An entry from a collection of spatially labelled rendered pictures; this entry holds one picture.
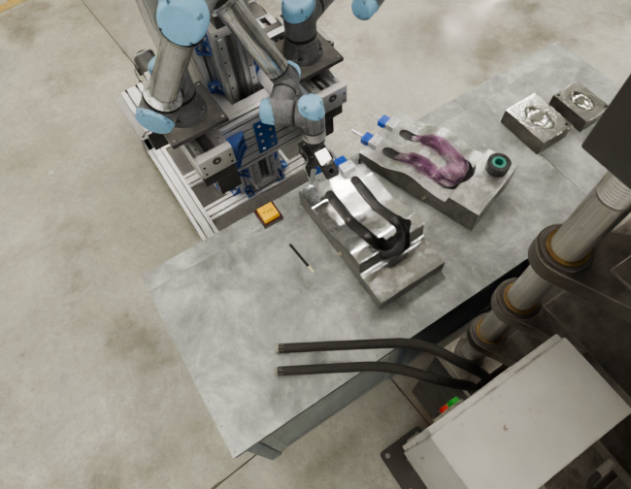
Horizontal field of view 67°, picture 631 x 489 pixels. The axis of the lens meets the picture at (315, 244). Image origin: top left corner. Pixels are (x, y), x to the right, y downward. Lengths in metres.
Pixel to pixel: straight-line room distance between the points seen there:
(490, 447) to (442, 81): 2.75
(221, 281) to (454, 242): 0.83
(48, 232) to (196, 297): 1.60
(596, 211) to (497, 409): 0.35
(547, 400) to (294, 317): 0.91
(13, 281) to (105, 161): 0.87
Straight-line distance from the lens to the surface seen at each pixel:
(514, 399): 0.89
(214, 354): 1.61
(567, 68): 2.39
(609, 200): 0.78
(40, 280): 3.00
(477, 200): 1.71
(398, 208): 1.64
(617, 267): 0.96
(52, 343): 2.81
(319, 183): 1.67
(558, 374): 0.93
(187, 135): 1.75
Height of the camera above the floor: 2.30
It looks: 63 degrees down
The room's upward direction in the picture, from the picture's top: 7 degrees counter-clockwise
